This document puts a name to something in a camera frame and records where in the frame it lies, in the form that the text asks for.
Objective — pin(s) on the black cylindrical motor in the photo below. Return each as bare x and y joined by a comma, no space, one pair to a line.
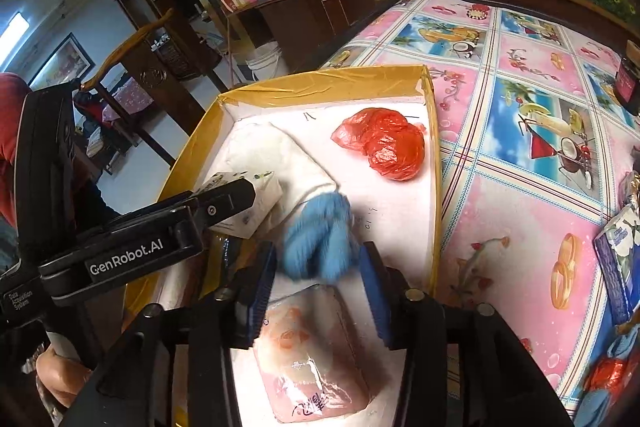
630,82

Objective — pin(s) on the red and blue plush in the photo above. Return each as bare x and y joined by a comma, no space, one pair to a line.
607,377

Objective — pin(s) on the person's left hand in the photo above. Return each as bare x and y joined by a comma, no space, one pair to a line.
62,377

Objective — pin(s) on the white bucket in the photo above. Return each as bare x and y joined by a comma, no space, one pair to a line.
265,62

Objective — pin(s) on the person's red clothing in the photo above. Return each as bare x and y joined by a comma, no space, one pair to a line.
7,132

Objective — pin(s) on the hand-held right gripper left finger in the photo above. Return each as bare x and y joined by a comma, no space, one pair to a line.
262,292

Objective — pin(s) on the gold foil packet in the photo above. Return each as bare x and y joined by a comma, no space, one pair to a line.
631,192

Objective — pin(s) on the blue fuzzy cloth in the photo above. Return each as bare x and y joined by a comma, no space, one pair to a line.
320,237

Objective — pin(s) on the yellow box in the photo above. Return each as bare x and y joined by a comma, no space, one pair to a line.
325,82

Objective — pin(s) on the pink tissue packet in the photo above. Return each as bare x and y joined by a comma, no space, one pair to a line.
310,357

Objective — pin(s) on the ceiling light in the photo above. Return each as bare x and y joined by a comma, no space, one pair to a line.
12,32

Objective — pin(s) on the blue and white tissue packet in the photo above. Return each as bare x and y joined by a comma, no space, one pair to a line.
620,257

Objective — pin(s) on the wooden chair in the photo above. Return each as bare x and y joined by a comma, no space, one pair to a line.
150,77

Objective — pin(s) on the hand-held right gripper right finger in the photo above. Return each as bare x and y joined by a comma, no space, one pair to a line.
372,292

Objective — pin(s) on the white leaf-print tissue packet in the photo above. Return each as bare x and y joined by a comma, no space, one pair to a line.
265,207

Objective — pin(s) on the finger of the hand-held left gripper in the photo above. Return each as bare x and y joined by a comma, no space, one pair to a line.
225,204

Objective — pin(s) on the small table with pink cloth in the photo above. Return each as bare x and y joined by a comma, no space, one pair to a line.
130,97

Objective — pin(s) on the red plastic bag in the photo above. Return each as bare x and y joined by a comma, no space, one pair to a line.
390,147

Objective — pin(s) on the framed picture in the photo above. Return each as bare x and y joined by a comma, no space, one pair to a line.
60,62

